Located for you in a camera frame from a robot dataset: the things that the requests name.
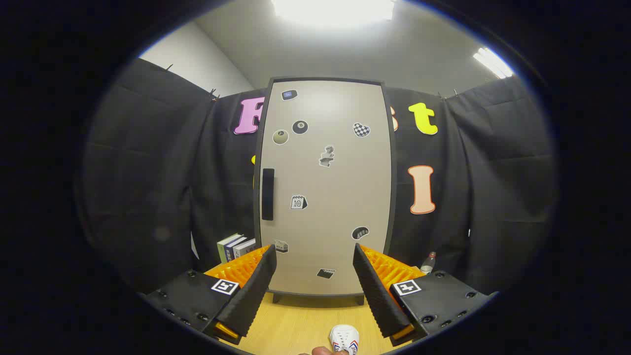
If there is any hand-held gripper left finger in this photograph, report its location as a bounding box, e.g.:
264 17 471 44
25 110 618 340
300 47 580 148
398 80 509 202
140 244 278 346

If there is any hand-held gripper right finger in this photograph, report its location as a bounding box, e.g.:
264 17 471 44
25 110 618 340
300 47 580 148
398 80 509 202
352 243 493 347

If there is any white canvas shoe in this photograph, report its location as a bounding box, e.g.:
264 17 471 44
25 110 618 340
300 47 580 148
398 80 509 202
329 324 359 355

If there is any grey shoe cabinet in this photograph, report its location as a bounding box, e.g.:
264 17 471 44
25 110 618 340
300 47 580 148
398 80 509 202
253 76 398 307

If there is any black door handle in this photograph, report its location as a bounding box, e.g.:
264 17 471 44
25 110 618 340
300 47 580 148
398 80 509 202
262 168 275 221

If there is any blue book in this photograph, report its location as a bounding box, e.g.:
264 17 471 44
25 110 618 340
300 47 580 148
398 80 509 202
224 237 247 263

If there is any green book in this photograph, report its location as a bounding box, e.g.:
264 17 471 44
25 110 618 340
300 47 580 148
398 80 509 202
217 233 243 264

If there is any black backdrop cloth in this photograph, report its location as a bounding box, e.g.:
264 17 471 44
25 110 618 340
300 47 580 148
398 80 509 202
81 58 558 296

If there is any narrow ceiling light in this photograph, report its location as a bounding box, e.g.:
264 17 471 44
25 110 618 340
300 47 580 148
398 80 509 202
473 47 514 79

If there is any large ceiling light panel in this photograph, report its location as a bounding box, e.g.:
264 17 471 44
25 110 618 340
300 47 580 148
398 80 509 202
271 0 396 25

